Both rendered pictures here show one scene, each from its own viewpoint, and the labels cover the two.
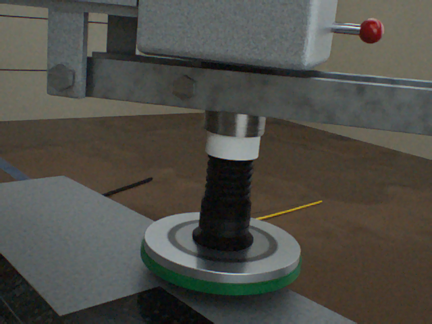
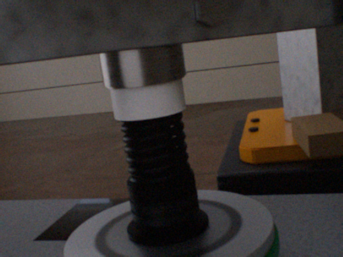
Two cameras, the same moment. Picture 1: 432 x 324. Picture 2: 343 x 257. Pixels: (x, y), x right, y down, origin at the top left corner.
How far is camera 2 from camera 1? 1.13 m
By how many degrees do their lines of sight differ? 140
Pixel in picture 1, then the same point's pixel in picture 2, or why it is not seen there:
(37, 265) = (321, 201)
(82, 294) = not seen: hidden behind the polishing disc
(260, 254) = (108, 232)
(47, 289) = (271, 198)
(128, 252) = (302, 247)
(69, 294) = not seen: hidden behind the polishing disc
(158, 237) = (225, 198)
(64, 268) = (302, 210)
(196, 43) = not seen: outside the picture
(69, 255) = (329, 217)
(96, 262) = (297, 225)
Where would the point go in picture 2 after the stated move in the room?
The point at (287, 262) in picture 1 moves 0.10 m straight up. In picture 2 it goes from (71, 238) to (53, 145)
